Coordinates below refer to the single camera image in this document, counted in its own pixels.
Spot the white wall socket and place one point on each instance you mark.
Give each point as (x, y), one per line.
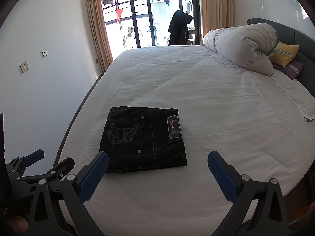
(24, 66)
(44, 53)

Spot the black pants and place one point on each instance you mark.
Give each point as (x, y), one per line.
(147, 145)

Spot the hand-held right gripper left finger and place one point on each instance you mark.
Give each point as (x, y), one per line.
(94, 175)

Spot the dark hanging jacket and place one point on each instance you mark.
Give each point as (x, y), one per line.
(178, 28)

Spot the black balcony door frame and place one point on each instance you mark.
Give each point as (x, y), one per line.
(134, 12)

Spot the rolled white duvet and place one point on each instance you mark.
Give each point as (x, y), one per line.
(242, 45)

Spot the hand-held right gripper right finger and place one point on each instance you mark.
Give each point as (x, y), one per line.
(221, 174)

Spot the red hanging garment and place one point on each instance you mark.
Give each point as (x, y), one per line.
(119, 14)

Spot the person's left hand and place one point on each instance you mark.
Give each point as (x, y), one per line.
(20, 223)

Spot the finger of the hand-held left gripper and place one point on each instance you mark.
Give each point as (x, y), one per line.
(34, 156)
(62, 167)

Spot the bed with white sheet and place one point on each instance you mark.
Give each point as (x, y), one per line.
(196, 93)

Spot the grey upholstered headboard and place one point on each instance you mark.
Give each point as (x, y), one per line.
(300, 39)

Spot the beige curtain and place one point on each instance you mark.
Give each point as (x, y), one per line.
(216, 7)
(97, 22)

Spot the black balcony railing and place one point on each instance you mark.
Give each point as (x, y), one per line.
(123, 17)

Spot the purple patterned pillow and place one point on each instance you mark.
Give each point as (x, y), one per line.
(292, 68)

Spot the yellow patterned pillow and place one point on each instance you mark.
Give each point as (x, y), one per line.
(284, 54)

